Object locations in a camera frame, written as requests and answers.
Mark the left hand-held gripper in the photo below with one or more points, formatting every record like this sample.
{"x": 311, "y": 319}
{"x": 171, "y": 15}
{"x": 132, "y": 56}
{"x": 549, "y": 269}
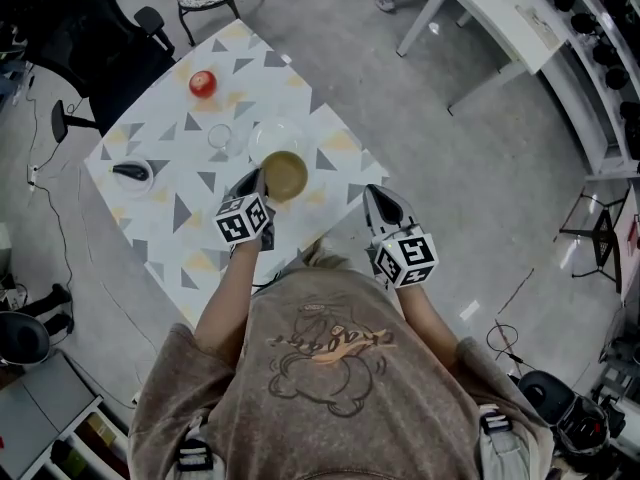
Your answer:
{"x": 240, "y": 223}

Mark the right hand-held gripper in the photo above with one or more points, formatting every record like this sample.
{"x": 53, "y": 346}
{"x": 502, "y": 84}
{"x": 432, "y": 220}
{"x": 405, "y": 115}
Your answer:
{"x": 405, "y": 258}

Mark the olive green bowl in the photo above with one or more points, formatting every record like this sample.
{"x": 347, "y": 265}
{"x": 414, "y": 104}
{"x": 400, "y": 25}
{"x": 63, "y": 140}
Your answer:
{"x": 285, "y": 175}

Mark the white plate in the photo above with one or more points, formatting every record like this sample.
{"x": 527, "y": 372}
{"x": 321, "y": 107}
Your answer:
{"x": 277, "y": 135}

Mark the clear glass cup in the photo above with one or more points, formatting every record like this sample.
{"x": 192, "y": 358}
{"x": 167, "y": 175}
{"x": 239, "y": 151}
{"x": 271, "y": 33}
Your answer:
{"x": 220, "y": 135}

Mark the white dish with black object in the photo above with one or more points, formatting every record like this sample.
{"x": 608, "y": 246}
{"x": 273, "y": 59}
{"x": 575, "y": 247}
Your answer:
{"x": 135, "y": 189}

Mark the person's right forearm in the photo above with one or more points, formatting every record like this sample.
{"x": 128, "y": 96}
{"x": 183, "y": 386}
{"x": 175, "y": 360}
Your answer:
{"x": 425, "y": 318}

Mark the person's left forearm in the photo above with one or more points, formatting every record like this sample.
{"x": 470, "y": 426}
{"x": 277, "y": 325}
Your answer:
{"x": 225, "y": 298}

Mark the white triangle-patterned tablecloth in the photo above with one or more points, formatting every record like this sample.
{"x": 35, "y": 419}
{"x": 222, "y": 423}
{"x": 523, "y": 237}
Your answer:
{"x": 150, "y": 208}

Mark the red apple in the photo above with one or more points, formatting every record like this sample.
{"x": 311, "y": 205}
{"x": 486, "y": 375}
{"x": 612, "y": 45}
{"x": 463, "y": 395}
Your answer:
{"x": 202, "y": 84}

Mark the black toy eggplant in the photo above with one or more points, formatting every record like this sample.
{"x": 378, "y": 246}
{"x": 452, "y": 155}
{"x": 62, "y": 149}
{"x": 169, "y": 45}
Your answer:
{"x": 131, "y": 171}

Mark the dark wicker chair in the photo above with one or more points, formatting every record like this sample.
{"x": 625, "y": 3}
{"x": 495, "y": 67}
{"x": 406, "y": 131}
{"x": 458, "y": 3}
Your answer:
{"x": 180, "y": 13}

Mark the black office chair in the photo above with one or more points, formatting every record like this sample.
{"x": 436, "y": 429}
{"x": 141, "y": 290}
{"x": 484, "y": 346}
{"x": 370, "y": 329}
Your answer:
{"x": 100, "y": 48}

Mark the person's brown printed t-shirt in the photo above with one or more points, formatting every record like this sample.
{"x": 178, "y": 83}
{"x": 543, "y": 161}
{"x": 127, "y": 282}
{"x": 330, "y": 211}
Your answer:
{"x": 325, "y": 418}

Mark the white shelving rack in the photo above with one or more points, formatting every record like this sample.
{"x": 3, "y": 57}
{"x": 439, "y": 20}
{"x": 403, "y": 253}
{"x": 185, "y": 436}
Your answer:
{"x": 575, "y": 103}

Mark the white power strip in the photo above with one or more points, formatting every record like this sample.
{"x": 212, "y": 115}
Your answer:
{"x": 33, "y": 175}

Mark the white side table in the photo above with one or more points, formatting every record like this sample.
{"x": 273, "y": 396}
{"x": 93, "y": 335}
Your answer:
{"x": 500, "y": 18}

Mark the paper sheet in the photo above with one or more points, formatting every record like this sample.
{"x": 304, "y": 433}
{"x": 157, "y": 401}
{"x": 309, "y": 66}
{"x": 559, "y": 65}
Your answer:
{"x": 539, "y": 27}

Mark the black round seat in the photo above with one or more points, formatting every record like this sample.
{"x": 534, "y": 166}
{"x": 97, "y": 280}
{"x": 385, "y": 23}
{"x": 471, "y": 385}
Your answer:
{"x": 542, "y": 395}

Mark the rows of black devices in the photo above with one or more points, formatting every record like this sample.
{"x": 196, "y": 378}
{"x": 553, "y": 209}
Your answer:
{"x": 617, "y": 77}

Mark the round black stool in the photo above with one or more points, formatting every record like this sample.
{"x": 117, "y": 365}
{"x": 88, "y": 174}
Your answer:
{"x": 20, "y": 338}

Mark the grey cabinet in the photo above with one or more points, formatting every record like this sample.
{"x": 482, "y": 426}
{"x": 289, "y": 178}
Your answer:
{"x": 35, "y": 408}

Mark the black folding table frame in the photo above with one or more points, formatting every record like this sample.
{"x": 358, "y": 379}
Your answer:
{"x": 605, "y": 233}

